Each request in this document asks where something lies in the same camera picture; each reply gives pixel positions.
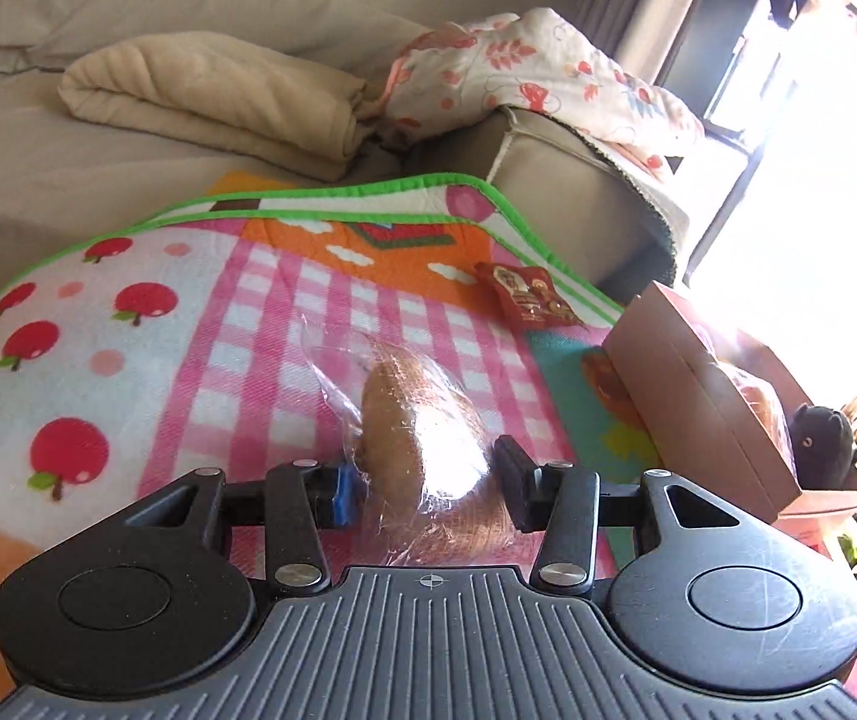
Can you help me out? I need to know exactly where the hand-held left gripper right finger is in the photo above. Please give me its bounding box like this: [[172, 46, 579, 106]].
[[492, 435, 757, 590]]

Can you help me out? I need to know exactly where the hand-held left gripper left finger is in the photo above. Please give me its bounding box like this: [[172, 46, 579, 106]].
[[127, 459, 359, 595]]

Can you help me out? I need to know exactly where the black plush toy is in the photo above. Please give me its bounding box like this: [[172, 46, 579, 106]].
[[787, 403, 857, 487]]

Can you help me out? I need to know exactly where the bagged bread roll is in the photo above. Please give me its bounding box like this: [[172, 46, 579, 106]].
[[706, 360, 793, 466], [301, 315, 512, 563]]

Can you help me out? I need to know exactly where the brown cardboard box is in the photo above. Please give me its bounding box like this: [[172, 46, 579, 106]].
[[601, 281, 857, 541]]

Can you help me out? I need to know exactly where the red snack packet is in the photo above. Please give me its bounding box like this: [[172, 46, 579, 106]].
[[474, 261, 587, 331]]

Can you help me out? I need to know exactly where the colourful play mat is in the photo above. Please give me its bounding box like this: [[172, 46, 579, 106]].
[[0, 174, 857, 720]]

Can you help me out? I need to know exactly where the floral print blanket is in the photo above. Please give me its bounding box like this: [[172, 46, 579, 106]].
[[379, 7, 706, 185]]

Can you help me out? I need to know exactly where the folded beige blanket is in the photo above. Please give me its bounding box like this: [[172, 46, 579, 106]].
[[58, 31, 370, 182]]

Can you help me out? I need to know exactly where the beige sofa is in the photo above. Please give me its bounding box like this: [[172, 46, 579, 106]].
[[0, 0, 692, 316]]

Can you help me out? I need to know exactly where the beige curtain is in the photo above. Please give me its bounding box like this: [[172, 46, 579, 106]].
[[571, 0, 722, 83]]

